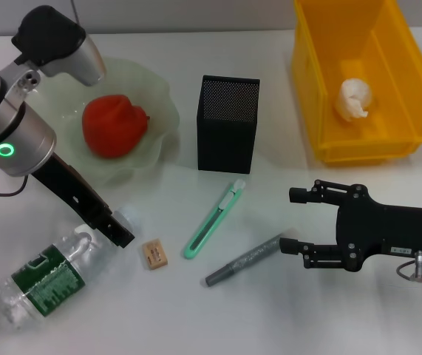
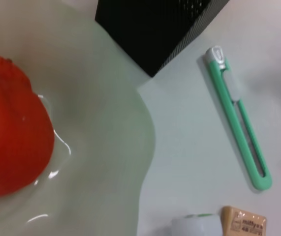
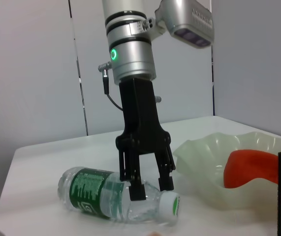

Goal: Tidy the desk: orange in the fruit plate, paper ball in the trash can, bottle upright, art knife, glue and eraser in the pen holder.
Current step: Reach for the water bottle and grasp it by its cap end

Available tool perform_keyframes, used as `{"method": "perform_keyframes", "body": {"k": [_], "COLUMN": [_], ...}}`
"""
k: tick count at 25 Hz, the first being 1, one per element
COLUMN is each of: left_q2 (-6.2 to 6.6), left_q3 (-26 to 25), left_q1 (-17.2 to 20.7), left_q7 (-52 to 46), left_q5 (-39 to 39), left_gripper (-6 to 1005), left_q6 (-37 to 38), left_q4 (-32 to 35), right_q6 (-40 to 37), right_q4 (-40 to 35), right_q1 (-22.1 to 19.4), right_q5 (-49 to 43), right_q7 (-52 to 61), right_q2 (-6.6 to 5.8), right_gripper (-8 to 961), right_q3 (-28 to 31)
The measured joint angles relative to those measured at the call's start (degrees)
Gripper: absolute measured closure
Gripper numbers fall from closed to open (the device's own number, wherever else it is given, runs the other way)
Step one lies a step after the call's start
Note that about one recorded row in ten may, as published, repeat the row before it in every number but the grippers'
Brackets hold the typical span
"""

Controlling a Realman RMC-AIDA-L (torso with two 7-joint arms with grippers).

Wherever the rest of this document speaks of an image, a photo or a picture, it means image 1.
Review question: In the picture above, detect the yellow plastic bin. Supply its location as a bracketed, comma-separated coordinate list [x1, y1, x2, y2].
[290, 0, 422, 167]

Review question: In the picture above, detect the black mesh pen holder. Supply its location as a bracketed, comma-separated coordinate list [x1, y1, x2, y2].
[197, 75, 262, 175]

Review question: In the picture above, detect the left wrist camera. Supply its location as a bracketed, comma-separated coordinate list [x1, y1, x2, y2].
[0, 4, 106, 97]

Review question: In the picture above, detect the grey marker pen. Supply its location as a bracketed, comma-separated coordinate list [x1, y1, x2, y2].
[205, 233, 284, 288]

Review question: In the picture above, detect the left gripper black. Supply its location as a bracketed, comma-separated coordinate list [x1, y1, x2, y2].
[31, 152, 137, 249]

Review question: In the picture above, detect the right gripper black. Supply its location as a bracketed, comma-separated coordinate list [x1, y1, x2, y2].
[279, 180, 422, 273]

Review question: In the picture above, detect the tan eraser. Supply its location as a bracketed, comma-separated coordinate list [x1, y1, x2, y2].
[140, 239, 169, 272]

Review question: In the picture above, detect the green utility knife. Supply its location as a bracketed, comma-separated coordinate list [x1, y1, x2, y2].
[183, 178, 247, 260]

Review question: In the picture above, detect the clear green-label water bottle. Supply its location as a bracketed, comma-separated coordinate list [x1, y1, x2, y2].
[0, 206, 143, 330]

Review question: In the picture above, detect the right wrist cable connector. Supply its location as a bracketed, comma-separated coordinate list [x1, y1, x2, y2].
[397, 249, 422, 284]

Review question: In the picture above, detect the white paper ball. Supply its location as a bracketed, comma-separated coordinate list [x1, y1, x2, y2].
[334, 77, 376, 121]

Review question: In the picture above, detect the green glass fruit plate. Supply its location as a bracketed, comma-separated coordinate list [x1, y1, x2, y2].
[29, 57, 180, 188]

